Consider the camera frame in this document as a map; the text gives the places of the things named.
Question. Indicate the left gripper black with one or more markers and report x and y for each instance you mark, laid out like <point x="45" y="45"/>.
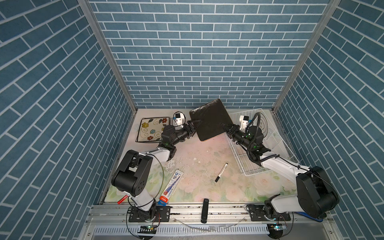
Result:
<point x="188" y="131"/>

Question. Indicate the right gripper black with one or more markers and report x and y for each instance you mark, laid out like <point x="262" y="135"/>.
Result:
<point x="233" y="131"/>

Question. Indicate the square plate dark back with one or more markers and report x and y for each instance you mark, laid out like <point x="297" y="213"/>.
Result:
<point x="213" y="116"/>
<point x="151" y="129"/>

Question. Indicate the round clear glass plate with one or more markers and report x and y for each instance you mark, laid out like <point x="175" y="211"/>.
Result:
<point x="264" y="126"/>

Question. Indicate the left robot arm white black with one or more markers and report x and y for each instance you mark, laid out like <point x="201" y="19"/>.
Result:
<point x="132" y="173"/>

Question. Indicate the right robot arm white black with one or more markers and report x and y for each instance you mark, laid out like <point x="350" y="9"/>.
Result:
<point x="315" y="194"/>

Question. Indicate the black white marker pen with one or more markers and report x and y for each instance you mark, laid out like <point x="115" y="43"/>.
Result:
<point x="221" y="172"/>

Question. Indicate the black remote control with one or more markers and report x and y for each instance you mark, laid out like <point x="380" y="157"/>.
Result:
<point x="205" y="208"/>

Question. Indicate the red marker pen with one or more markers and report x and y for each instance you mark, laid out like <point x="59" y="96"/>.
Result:
<point x="122" y="199"/>

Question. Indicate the right green circuit board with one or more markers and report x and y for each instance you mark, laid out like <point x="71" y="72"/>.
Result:
<point x="276" y="229"/>

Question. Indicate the green circuit board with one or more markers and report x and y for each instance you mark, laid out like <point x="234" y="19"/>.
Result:
<point x="276" y="229"/>
<point x="147" y="230"/>

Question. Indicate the left green circuit board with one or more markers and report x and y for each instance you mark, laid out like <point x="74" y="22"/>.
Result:
<point x="147" y="230"/>

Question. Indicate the blue black crimping tool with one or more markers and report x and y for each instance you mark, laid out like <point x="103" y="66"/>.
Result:
<point x="309" y="217"/>

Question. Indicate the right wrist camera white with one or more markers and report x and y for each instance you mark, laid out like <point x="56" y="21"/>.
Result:
<point x="244" y="121"/>

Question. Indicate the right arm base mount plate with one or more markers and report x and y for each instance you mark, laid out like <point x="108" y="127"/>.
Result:
<point x="259" y="213"/>

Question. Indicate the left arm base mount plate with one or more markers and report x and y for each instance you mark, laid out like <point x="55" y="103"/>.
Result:
<point x="155" y="214"/>

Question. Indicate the white slotted cable duct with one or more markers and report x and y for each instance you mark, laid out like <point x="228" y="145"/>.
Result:
<point x="182" y="230"/>

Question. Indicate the aluminium rail frame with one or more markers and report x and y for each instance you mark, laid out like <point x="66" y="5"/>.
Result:
<point x="188" y="214"/>

